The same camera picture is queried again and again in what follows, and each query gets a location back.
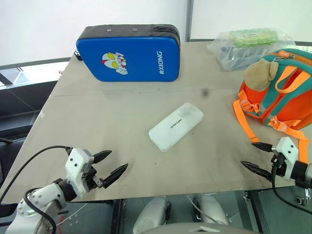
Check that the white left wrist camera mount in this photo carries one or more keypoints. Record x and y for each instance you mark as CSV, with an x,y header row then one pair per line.
x,y
78,165

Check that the orange teal plush backpack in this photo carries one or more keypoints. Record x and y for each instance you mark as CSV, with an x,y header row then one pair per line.
x,y
290,97

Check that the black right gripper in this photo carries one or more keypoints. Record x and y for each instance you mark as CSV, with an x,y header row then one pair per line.
x,y
280,168

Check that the dark vertical window post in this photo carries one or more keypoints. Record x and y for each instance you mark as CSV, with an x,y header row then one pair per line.
x,y
189,19

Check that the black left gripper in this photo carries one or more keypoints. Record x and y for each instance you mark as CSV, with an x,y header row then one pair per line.
x,y
92,181

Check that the metal caster wheel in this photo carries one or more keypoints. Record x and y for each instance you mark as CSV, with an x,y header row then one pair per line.
x,y
301,200

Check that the blue cartoon print pad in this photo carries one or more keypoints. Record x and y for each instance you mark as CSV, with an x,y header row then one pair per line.
x,y
136,61

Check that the silver robot torso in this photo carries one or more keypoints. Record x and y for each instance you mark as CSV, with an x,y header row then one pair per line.
x,y
197,230

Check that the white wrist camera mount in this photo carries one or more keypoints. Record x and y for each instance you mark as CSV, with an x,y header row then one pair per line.
x,y
78,165
288,148

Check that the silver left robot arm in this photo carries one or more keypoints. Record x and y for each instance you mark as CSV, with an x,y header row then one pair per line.
x,y
44,195

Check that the clear plastic bag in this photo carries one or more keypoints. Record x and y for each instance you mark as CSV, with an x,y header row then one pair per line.
x,y
231,56

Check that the white plastic case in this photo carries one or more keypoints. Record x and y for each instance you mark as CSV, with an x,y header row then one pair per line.
x,y
175,126

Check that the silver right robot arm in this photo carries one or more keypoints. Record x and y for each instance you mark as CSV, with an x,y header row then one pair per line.
x,y
302,174

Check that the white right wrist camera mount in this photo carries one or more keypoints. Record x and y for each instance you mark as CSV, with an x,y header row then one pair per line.
x,y
288,148

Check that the green patterned package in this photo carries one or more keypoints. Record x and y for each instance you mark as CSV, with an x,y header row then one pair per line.
x,y
253,36

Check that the silver right robot leg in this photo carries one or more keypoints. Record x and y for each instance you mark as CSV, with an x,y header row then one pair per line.
x,y
212,209

